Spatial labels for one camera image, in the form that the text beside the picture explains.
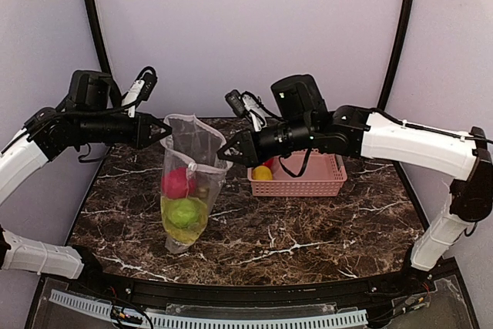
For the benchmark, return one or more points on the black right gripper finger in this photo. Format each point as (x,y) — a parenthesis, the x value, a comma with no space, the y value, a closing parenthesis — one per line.
(233,146)
(232,157)

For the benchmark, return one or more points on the yellow toy napa cabbage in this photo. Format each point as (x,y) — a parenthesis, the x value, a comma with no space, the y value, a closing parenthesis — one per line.
(190,234)

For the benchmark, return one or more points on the black frame post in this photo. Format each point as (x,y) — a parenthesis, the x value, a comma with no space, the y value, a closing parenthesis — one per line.
(97,36)
(395,56)

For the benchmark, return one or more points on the white slotted cable duct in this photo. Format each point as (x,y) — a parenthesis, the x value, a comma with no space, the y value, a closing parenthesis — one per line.
(189,316)

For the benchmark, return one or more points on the black curved front rail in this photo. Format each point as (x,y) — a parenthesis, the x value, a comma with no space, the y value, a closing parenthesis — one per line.
(373,293)

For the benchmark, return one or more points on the black right frame post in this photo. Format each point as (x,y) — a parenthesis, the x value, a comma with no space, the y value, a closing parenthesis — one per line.
(395,56)

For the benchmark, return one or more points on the pink perforated plastic basket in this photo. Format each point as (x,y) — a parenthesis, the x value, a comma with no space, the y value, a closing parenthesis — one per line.
(324,175)

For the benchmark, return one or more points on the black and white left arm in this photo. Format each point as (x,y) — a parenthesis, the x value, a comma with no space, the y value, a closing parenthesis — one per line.
(93,111)

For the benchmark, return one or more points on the red toy tomato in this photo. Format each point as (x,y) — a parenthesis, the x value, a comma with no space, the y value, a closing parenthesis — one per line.
(176,184)

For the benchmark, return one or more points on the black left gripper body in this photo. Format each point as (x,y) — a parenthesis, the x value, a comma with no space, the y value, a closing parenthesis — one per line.
(139,130)

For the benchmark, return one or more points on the green toy chayote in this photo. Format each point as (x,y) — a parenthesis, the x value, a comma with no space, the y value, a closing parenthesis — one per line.
(182,213)

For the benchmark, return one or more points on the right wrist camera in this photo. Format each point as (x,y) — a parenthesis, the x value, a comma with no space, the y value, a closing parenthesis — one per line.
(246,105)

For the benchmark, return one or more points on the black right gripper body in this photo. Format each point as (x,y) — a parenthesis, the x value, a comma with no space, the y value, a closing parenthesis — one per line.
(250,146)

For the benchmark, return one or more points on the clear zip top bag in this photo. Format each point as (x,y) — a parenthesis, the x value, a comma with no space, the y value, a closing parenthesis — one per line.
(193,144)

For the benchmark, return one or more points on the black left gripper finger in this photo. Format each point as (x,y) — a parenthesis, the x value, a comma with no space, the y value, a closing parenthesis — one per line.
(157,125)
(151,138)

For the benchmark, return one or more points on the black left frame post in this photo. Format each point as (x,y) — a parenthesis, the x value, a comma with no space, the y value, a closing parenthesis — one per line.
(97,36)

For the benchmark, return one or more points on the red toy bell pepper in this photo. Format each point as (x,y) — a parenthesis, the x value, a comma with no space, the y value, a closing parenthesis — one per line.
(269,162)

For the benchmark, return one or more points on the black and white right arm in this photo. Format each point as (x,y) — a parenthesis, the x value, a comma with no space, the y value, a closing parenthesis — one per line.
(371,133)

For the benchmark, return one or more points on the yellow toy lemon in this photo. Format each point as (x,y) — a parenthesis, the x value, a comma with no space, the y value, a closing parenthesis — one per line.
(262,173)

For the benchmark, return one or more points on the purple toy eggplant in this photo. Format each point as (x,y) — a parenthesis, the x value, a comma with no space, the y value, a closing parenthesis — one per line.
(202,191)

